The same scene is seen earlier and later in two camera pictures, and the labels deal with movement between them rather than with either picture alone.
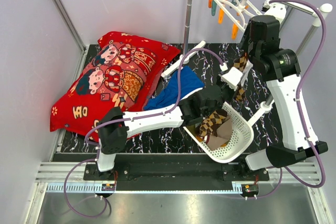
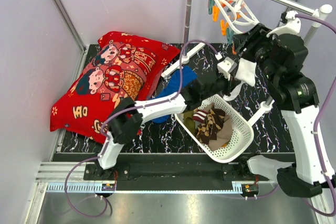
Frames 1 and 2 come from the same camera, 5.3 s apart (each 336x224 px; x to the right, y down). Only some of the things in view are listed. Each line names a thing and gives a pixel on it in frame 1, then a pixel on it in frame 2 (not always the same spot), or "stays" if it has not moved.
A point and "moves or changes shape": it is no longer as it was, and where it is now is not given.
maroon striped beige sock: (224, 134) stays
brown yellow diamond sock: (239, 62) -> (214, 120)
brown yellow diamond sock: (209, 125) -> (208, 131)
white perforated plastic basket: (241, 141) stays
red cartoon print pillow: (119, 75) stays
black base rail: (199, 176) stays
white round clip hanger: (227, 1) moves or changes shape
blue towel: (167, 95) stays
